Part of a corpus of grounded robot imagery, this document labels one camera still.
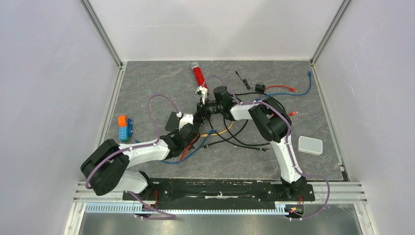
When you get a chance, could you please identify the long blue ethernet cable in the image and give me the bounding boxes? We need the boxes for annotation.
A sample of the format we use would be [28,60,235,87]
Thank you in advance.
[135,128,215,165]

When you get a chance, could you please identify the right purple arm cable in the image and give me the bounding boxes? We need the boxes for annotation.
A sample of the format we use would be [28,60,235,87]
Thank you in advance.
[202,74,331,221]

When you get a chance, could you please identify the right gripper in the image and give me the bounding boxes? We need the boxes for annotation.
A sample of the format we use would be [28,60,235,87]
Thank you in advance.
[192,99,223,125]

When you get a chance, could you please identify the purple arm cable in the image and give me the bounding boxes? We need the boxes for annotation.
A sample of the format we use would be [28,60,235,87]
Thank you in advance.
[202,74,331,221]
[85,94,177,220]

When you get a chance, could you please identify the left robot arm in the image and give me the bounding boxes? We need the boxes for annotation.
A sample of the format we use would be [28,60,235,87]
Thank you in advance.
[80,123,200,200]

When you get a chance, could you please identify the far blue ethernet cable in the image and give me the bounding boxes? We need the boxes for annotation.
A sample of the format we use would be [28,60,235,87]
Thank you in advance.
[254,70,313,103]

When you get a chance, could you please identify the red glitter tube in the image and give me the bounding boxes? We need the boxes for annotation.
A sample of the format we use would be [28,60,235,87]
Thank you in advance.
[191,62,208,88]

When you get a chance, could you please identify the far red ethernet cable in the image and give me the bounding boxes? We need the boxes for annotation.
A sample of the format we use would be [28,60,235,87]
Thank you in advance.
[259,84,299,118]

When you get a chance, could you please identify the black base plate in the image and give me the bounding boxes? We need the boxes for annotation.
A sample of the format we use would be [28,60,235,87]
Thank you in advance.
[138,178,315,210]

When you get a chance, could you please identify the short red ethernet cable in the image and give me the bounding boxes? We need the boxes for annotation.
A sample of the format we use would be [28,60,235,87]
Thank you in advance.
[179,133,201,162]

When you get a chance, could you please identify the white plastic box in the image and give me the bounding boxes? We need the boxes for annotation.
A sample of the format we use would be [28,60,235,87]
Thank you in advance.
[298,136,323,155]

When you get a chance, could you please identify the black network switch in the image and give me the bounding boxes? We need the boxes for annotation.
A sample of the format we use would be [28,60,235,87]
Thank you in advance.
[165,112,179,132]

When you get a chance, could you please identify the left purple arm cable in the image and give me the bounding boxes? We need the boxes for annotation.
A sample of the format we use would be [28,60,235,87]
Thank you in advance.
[85,94,177,220]

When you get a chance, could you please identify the yellow ethernet cable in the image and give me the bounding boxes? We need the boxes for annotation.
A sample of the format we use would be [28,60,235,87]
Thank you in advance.
[200,120,235,138]

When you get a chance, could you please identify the black power adapter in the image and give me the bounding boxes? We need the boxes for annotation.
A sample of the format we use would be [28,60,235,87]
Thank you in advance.
[235,71,265,94]

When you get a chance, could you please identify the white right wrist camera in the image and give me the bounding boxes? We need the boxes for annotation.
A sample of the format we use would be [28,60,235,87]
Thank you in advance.
[195,86,208,105]

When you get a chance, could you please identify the blue orange toy bricks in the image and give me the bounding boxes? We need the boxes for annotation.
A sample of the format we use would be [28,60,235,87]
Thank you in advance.
[117,115,133,142]

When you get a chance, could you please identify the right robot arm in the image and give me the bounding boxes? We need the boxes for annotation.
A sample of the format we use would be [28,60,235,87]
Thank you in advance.
[194,86,307,200]

